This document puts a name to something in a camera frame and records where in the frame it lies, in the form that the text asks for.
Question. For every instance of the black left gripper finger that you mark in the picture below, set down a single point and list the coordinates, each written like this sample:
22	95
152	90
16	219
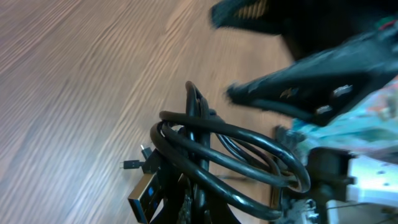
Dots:
320	87

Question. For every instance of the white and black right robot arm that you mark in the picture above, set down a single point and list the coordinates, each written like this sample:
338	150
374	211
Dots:
352	161

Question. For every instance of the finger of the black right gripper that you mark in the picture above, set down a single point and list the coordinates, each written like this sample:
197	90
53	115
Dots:
307	26

